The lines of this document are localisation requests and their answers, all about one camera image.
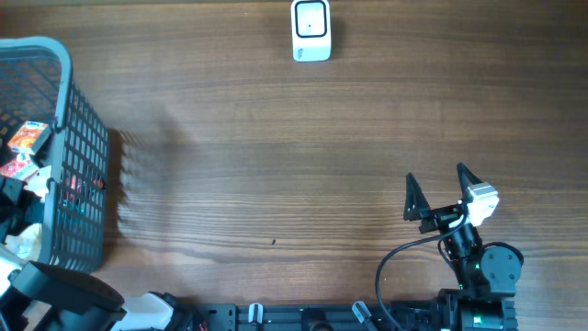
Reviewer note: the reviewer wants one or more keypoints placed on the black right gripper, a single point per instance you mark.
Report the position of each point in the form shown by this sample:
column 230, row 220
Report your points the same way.
column 416, row 202

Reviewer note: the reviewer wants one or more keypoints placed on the orange tissue pack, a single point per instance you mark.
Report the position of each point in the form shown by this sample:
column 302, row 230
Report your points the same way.
column 30, row 137

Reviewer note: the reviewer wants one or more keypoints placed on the red tissue pack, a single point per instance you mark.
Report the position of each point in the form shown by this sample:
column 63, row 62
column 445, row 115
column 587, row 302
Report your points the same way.
column 21, row 167

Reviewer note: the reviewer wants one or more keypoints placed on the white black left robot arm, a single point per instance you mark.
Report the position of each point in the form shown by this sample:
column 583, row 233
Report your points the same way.
column 78, row 301

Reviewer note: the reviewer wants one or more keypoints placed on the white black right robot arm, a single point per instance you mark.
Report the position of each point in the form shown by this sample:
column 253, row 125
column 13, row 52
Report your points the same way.
column 486, row 273

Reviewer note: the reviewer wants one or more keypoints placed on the white barcode scanner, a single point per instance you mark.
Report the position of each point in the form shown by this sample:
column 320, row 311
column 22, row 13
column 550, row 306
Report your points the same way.
column 311, row 30

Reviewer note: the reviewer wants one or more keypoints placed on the grey plastic shopping basket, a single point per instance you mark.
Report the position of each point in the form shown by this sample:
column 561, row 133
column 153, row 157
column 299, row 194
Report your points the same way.
column 37, row 84

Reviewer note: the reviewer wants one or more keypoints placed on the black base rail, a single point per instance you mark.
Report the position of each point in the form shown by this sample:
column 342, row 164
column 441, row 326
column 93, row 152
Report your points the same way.
column 438, row 314

